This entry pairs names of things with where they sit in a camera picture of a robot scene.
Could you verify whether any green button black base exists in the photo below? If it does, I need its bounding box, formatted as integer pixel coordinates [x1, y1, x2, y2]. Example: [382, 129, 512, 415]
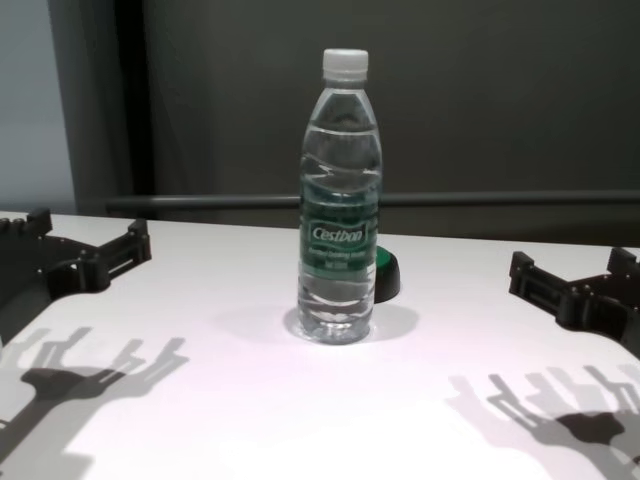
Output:
[373, 245, 403, 304]

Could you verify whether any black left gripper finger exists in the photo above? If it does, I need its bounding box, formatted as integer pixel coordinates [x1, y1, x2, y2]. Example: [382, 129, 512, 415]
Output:
[74, 218, 152, 295]
[0, 208, 54, 251]

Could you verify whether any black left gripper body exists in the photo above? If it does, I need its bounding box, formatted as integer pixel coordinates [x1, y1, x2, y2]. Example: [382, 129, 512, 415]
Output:
[0, 237, 85, 346]

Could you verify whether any dark vertical column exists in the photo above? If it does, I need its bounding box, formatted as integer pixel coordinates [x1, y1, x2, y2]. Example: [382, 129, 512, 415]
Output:
[94, 0, 159, 221]

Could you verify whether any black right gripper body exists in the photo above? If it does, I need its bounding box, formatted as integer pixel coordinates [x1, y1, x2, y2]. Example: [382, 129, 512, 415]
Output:
[574, 272, 640, 361]

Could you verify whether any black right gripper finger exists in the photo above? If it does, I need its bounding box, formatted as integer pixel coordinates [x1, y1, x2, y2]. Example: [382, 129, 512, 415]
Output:
[509, 251, 599, 331]
[607, 247, 640, 289]

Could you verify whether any grey horizontal rail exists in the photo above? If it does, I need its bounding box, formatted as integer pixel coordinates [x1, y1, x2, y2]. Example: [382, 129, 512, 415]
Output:
[105, 190, 640, 212]

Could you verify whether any clear water bottle green label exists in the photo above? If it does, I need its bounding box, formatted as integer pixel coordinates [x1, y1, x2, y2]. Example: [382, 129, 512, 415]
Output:
[295, 48, 385, 345]

